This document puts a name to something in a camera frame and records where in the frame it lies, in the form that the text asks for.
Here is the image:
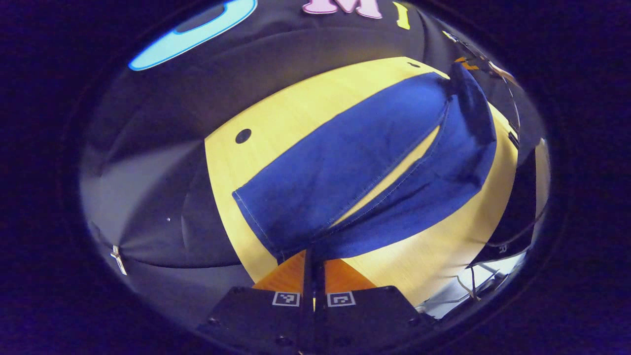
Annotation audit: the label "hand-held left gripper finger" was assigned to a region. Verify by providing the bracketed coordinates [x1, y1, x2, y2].
[315, 254, 435, 355]
[196, 249, 315, 355]

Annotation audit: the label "blue denim jeans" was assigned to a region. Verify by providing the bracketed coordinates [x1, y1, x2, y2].
[232, 62, 498, 264]

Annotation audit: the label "black backdrop cloth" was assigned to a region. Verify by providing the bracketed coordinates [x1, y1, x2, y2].
[79, 0, 447, 321]

